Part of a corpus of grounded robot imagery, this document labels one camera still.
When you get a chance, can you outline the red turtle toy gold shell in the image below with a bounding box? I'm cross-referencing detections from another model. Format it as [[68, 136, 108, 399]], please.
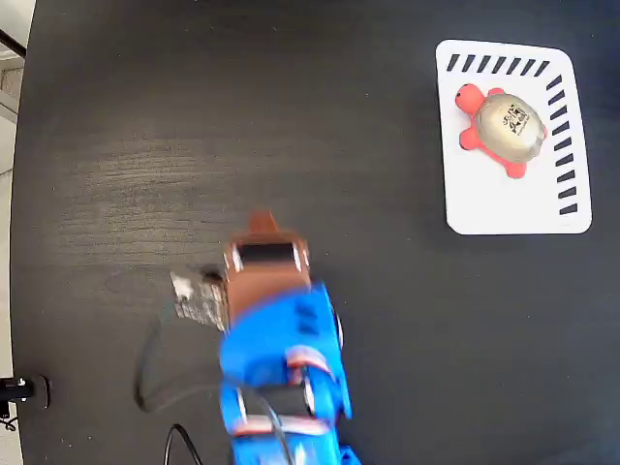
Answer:
[[453, 82, 550, 180]]

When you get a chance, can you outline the white striped tray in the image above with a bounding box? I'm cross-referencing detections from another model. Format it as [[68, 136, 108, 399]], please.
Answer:
[[434, 39, 594, 236]]

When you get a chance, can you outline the black table clamp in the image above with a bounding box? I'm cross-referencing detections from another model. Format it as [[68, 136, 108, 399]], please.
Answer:
[[0, 374, 53, 411]]

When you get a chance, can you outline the black diagonal bar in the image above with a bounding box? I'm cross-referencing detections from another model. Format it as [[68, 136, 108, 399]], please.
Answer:
[[0, 28, 28, 59]]

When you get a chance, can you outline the black camera circuit board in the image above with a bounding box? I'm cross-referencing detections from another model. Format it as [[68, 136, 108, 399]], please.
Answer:
[[169, 264, 231, 333]]

